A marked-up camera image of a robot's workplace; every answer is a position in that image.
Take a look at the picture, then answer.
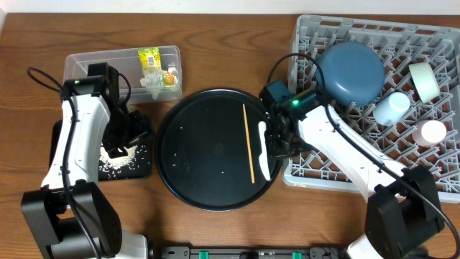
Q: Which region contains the orange green torn wrapper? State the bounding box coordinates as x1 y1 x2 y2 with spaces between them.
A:
162 70 178 86

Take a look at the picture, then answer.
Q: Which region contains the black rectangular tray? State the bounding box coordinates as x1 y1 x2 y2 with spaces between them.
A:
41 112 152 189

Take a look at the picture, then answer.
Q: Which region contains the clear plastic bin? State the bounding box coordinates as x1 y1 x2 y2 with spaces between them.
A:
64 45 183 104

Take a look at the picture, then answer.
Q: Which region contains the green yellow snack wrapper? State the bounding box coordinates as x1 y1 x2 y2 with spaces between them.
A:
138 47 163 100

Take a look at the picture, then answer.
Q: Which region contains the pale green bowl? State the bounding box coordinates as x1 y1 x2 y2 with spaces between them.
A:
409 62 441 104

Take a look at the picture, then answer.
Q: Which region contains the grey dishwasher rack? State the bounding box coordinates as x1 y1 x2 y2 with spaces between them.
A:
283 15 459 203

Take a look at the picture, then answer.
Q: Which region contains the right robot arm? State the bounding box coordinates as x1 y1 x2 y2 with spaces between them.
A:
259 81 445 258

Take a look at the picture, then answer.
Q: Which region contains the light blue cup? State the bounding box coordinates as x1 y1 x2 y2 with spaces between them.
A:
373 92 410 126

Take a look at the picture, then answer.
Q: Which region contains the white plastic spoon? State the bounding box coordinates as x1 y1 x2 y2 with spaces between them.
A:
258 121 271 181

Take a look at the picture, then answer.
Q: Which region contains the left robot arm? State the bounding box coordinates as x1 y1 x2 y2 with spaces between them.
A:
21 63 155 258

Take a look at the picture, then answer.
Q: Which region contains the white pink cup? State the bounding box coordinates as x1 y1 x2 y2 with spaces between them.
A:
412 120 447 147

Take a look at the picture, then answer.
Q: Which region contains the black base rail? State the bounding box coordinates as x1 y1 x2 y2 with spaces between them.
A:
159 246 349 259

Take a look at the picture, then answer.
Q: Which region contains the pile of rice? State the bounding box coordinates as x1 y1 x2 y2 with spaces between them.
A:
98 145 144 181

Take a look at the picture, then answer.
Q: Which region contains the wooden chopstick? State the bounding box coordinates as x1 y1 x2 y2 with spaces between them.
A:
242 103 255 184

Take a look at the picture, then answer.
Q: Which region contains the round black serving tray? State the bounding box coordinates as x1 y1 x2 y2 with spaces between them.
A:
155 88 282 211

